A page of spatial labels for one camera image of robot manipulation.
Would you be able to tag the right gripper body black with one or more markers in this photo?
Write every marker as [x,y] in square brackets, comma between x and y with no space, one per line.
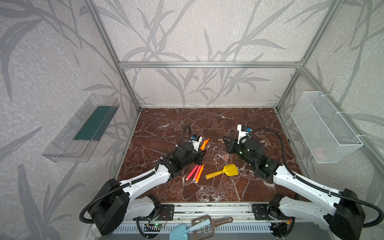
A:
[231,145]

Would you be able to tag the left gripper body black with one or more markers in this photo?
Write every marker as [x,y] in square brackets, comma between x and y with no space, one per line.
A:
[200,151]

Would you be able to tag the orange marker pen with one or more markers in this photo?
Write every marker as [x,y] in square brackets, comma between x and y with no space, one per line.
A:
[204,144]
[199,174]

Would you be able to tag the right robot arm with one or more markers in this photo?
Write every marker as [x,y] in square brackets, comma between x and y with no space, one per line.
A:
[341,212]

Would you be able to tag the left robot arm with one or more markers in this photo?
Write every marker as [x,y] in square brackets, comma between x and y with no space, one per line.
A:
[117,201]

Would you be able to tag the pink marker pen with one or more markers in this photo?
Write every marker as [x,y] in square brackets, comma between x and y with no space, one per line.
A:
[192,173]

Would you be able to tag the red marker pen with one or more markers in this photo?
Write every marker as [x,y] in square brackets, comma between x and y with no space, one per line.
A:
[197,173]

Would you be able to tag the yellow toy shovel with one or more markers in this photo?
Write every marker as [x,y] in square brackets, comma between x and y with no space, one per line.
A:
[229,170]

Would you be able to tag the small circuit board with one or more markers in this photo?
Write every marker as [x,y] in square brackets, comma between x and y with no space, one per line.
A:
[154,227]

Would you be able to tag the light blue toy shovel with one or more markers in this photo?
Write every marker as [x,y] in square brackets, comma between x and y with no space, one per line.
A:
[180,232]

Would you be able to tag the brown toy rake sieve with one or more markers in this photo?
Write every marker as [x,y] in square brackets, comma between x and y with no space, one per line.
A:
[208,231]

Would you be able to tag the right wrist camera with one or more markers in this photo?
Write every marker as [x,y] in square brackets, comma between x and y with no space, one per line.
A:
[244,133]

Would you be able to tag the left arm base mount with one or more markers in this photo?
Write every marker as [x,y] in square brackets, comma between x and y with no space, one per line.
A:
[161,213]

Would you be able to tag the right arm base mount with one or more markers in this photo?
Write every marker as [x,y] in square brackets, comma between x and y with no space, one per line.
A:
[266,212]

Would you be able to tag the white wire mesh basket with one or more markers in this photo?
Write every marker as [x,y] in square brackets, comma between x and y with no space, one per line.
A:
[326,132]

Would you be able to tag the clear plastic wall bin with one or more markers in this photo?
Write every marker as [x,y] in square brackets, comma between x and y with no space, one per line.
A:
[79,138]

